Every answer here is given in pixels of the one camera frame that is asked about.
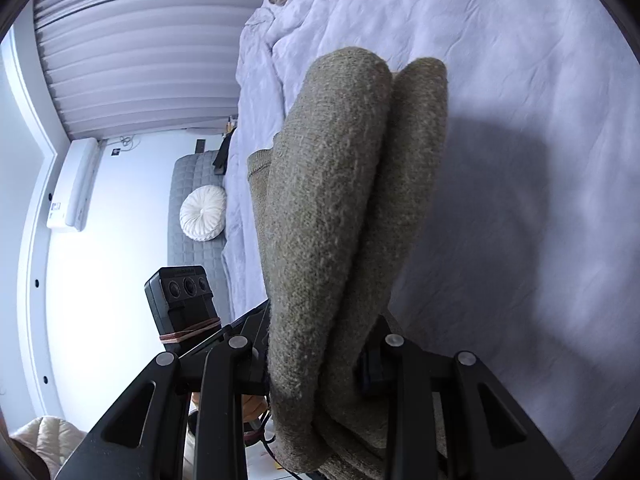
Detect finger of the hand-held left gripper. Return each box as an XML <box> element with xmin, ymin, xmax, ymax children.
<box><xmin>180</xmin><ymin>302</ymin><xmax>273</xmax><ymax>361</ymax></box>

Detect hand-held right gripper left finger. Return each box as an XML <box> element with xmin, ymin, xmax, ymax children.
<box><xmin>59</xmin><ymin>335</ymin><xmax>273</xmax><ymax>480</ymax></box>

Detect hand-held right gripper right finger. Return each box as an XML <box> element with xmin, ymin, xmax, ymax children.
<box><xmin>357</xmin><ymin>316</ymin><xmax>576</xmax><ymax>480</ymax></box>

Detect olive knit sweater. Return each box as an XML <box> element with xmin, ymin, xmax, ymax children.
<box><xmin>246</xmin><ymin>46</ymin><xmax>449</xmax><ymax>480</ymax></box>

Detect person's left hand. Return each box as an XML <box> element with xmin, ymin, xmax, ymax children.
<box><xmin>190</xmin><ymin>392</ymin><xmax>268</xmax><ymax>441</ymax></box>

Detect brown rubber band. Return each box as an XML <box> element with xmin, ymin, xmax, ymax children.
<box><xmin>159</xmin><ymin>317</ymin><xmax>222</xmax><ymax>344</ymax></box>

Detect grey quilted headboard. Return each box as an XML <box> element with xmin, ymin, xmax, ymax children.
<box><xmin>167</xmin><ymin>152</ymin><xmax>238</xmax><ymax>323</ymax></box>

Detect round white pillow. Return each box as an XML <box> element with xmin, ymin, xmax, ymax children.
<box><xmin>179</xmin><ymin>185</ymin><xmax>229</xmax><ymax>241</ymax></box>

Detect white air conditioner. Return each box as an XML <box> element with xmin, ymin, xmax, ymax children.
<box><xmin>46</xmin><ymin>137</ymin><xmax>102</xmax><ymax>233</ymax></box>

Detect cream quilted jacket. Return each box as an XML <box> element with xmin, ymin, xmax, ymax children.
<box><xmin>9</xmin><ymin>415</ymin><xmax>90</xmax><ymax>480</ymax></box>

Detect grey pleated curtain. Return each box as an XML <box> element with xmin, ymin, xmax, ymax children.
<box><xmin>32</xmin><ymin>0</ymin><xmax>267</xmax><ymax>142</ymax></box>

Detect light blue bed blanket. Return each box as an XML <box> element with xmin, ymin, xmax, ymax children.
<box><xmin>220</xmin><ymin>0</ymin><xmax>640</xmax><ymax>480</ymax></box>

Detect black strap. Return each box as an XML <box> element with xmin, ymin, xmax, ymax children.
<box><xmin>212</xmin><ymin>127</ymin><xmax>239</xmax><ymax>177</ymax></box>

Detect white wall cable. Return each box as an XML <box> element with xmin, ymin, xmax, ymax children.
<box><xmin>106</xmin><ymin>134</ymin><xmax>137</xmax><ymax>154</ymax></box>

